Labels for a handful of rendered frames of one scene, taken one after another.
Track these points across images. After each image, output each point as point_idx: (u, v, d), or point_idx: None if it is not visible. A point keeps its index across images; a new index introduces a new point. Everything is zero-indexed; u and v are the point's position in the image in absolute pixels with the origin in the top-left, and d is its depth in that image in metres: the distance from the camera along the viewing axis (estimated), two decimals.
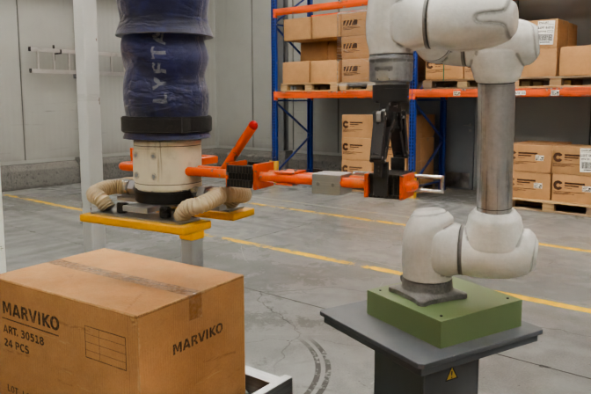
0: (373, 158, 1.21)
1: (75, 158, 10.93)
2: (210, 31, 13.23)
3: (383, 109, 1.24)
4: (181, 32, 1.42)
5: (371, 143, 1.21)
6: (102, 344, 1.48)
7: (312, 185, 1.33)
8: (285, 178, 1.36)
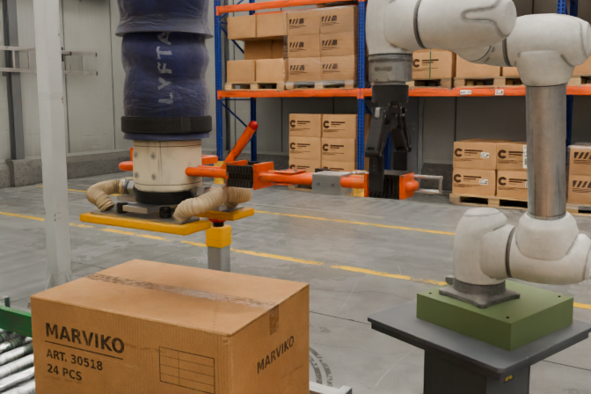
0: (368, 153, 1.19)
1: (5, 161, 10.29)
2: None
3: None
4: (187, 31, 1.43)
5: (368, 138, 1.20)
6: (182, 366, 1.35)
7: (312, 185, 1.33)
8: (285, 178, 1.36)
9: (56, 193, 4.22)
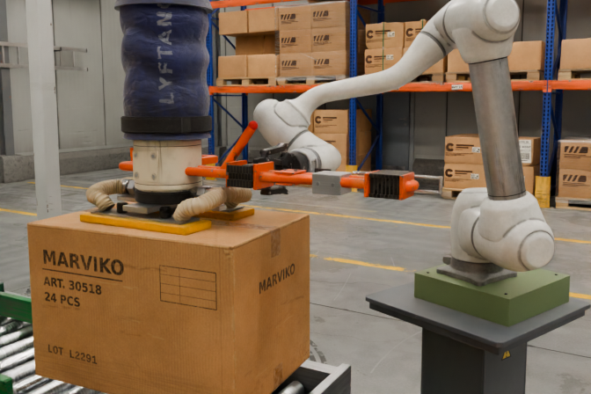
0: (266, 194, 1.48)
1: None
2: None
3: None
4: (187, 3, 1.42)
5: (274, 194, 1.50)
6: (183, 283, 1.33)
7: (312, 185, 1.33)
8: (285, 178, 1.36)
9: (48, 185, 4.20)
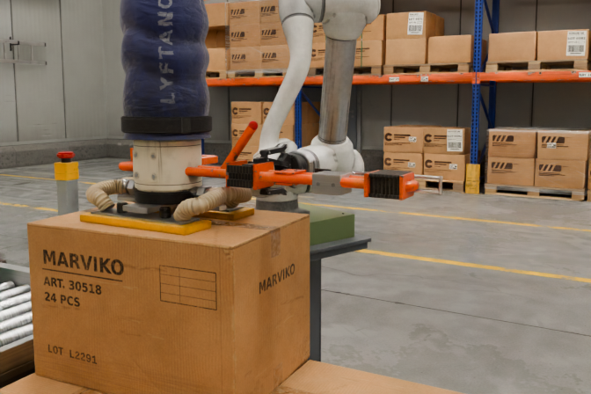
0: (266, 194, 1.48)
1: None
2: (98, 19, 13.00)
3: None
4: None
5: (273, 194, 1.51)
6: (183, 283, 1.33)
7: (312, 185, 1.33)
8: (285, 178, 1.36)
9: None
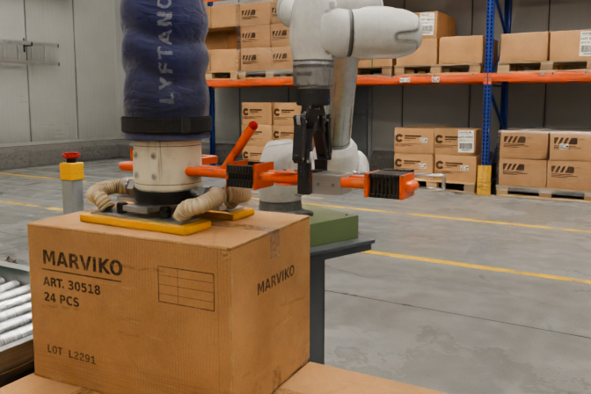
0: (295, 159, 1.30)
1: None
2: (110, 20, 13.08)
3: (303, 112, 1.32)
4: None
5: (293, 145, 1.30)
6: (181, 284, 1.33)
7: (312, 185, 1.33)
8: (285, 178, 1.36)
9: None
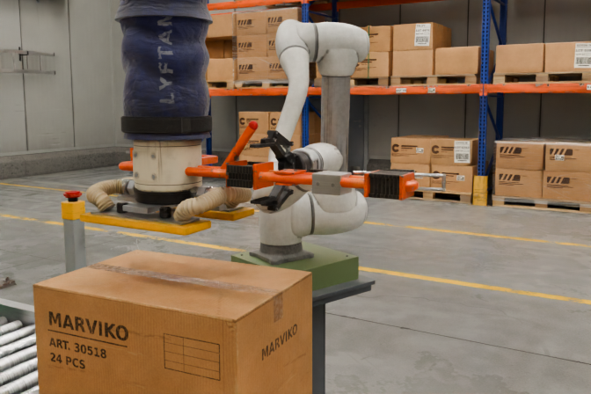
0: (273, 210, 1.51)
1: None
2: (105, 28, 13.07)
3: None
4: (188, 16, 1.43)
5: (281, 204, 1.53)
6: (187, 353, 1.35)
7: (312, 185, 1.33)
8: (285, 178, 1.36)
9: None
